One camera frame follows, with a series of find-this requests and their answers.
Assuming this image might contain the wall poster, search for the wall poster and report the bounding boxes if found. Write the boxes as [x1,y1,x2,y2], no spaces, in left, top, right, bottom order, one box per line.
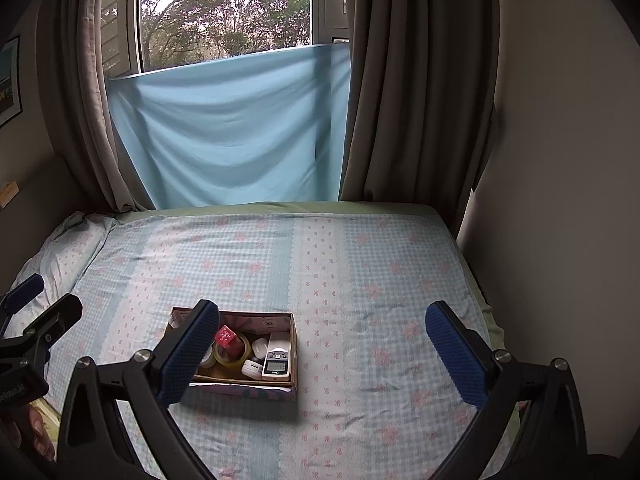
[0,34,24,129]

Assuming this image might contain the cardboard box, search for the cardboard box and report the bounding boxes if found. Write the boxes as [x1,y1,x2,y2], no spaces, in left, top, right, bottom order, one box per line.
[165,306,300,404]

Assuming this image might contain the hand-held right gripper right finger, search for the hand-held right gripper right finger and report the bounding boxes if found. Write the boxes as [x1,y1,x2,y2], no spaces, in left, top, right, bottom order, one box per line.
[425,301,588,480]

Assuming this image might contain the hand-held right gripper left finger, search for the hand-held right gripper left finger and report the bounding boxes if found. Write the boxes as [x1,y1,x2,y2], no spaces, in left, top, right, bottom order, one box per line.
[56,299,221,480]

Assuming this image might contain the white remote control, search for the white remote control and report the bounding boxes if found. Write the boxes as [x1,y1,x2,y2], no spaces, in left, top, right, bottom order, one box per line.
[261,332,292,379]

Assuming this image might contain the window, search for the window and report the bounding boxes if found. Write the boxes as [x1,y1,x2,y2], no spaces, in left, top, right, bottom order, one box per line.
[99,0,352,80]

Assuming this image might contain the clear tape roll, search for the clear tape roll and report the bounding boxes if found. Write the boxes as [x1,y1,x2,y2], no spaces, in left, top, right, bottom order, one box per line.
[212,332,252,369]

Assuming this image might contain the floral pillow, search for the floral pillow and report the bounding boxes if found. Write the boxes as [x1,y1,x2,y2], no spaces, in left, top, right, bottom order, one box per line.
[7,211,120,306]

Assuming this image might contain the green blanket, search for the green blanket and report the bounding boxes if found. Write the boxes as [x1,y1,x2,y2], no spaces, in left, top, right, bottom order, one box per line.
[114,201,507,353]

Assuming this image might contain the light blue cloth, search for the light blue cloth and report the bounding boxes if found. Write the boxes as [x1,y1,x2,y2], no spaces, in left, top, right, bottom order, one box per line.
[106,42,354,211]

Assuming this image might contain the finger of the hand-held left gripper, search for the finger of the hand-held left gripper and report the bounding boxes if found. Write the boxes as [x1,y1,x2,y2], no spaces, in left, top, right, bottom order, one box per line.
[0,273,46,333]
[17,293,84,368]

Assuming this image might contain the checked floral bedsheet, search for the checked floral bedsheet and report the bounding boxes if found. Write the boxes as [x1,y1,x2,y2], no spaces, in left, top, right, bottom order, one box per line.
[0,207,521,480]

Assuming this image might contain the person's left hand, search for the person's left hand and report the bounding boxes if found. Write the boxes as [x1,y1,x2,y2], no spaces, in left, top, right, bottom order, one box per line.
[0,402,57,463]

